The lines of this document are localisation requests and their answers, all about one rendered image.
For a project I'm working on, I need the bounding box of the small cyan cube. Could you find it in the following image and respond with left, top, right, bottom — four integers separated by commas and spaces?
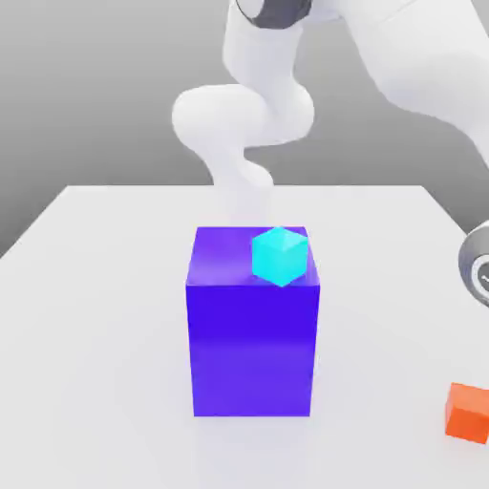
251, 225, 309, 288

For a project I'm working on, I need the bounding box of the small orange cube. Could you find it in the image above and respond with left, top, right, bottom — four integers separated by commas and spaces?
444, 382, 489, 445

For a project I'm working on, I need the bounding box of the large blue box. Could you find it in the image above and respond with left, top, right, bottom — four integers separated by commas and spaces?
184, 225, 321, 418

